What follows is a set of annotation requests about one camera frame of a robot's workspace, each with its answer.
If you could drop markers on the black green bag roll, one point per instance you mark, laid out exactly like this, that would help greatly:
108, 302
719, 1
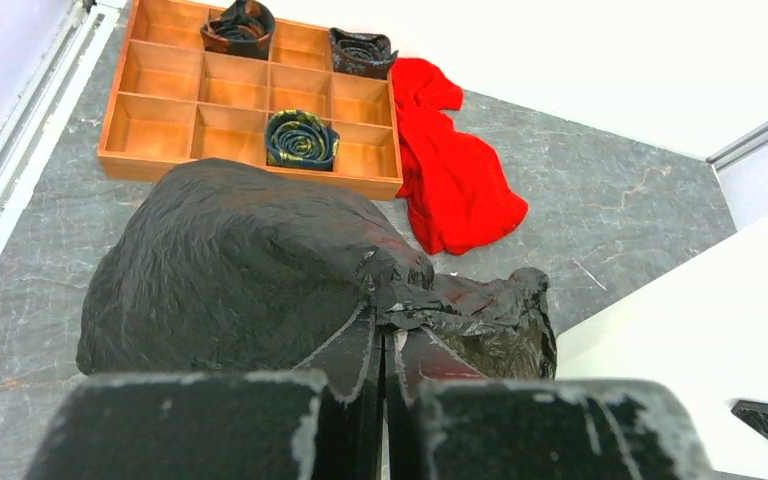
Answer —
299, 139

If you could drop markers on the right aluminium corner post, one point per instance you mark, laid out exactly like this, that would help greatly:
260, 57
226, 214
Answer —
740, 148

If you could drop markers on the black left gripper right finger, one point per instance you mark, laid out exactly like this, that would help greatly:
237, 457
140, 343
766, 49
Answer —
448, 421

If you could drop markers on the wooden compartment tray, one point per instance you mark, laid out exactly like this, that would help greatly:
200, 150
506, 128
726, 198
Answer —
172, 102

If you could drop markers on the black bag roll right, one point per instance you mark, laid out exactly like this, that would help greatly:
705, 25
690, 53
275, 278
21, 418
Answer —
365, 55

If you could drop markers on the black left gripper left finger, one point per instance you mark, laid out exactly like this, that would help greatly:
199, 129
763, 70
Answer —
318, 420

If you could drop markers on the black bag roll left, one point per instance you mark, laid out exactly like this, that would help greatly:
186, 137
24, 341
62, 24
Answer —
245, 29

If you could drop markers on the red cloth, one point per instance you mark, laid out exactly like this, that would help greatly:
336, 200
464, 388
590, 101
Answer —
456, 192

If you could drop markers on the white plastic trash bin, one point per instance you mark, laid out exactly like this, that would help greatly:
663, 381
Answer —
702, 331

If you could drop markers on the black plastic trash bag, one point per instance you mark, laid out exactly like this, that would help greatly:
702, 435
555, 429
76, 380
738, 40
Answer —
225, 266

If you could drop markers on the left aluminium corner post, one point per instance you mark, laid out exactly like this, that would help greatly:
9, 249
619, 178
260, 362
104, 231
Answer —
38, 116

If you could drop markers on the aluminium corner post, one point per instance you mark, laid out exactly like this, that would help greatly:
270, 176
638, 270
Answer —
740, 148
38, 116

